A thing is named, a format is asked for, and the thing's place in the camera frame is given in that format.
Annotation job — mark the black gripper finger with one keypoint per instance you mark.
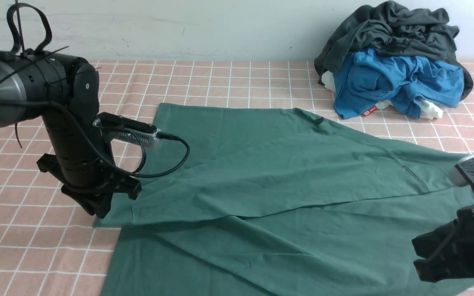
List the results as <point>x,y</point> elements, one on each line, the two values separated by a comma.
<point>94,203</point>

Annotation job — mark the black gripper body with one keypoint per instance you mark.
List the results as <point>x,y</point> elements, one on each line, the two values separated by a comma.
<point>83,159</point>
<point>448,251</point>

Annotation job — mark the green long-sleeve top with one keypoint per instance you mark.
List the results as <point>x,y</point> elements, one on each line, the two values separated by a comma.
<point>282,202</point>

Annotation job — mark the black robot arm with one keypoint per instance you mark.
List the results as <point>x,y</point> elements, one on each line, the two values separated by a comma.
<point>448,251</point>
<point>62,90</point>

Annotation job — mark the pink checkered table cloth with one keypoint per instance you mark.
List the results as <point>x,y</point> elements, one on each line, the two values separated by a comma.
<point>48,246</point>

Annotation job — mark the blue crumpled garment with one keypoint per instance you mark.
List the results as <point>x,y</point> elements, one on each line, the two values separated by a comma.
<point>366,78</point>

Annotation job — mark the dark grey crumpled garment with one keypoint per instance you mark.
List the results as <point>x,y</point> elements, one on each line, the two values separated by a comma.
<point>391,29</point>

